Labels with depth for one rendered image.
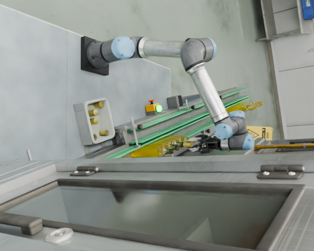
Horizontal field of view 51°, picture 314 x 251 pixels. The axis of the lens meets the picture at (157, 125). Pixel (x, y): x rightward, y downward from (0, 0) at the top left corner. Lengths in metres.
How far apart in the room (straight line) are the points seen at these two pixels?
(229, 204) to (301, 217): 0.09
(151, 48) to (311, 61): 5.89
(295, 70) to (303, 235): 7.20
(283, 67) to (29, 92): 6.43
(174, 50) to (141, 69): 0.59
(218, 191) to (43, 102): 1.30
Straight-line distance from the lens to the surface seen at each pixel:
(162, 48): 1.75
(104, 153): 1.74
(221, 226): 0.39
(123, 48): 1.75
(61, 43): 1.82
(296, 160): 0.52
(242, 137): 1.63
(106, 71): 1.95
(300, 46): 7.49
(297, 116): 7.65
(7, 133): 1.57
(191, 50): 1.53
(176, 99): 2.41
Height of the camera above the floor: 2.11
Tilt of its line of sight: 36 degrees down
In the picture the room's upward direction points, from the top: 84 degrees clockwise
